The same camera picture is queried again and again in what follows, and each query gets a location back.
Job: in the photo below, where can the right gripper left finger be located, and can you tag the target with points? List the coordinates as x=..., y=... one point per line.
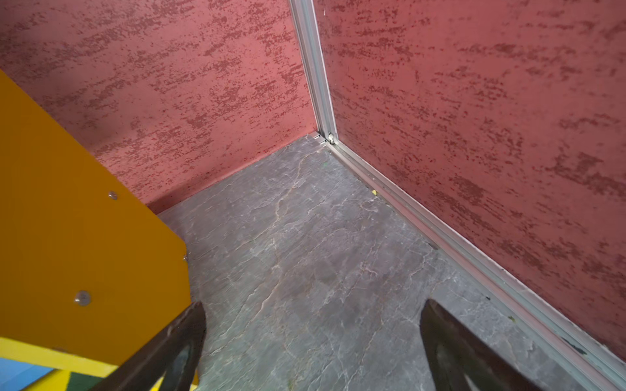
x=170, y=358

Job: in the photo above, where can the dark green wavy sponge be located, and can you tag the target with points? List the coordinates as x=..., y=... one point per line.
x=81, y=382

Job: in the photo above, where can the yellow shelf with coloured boards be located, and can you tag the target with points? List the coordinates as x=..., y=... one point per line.
x=89, y=274

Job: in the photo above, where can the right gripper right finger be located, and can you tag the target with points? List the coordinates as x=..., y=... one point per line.
x=459, y=360

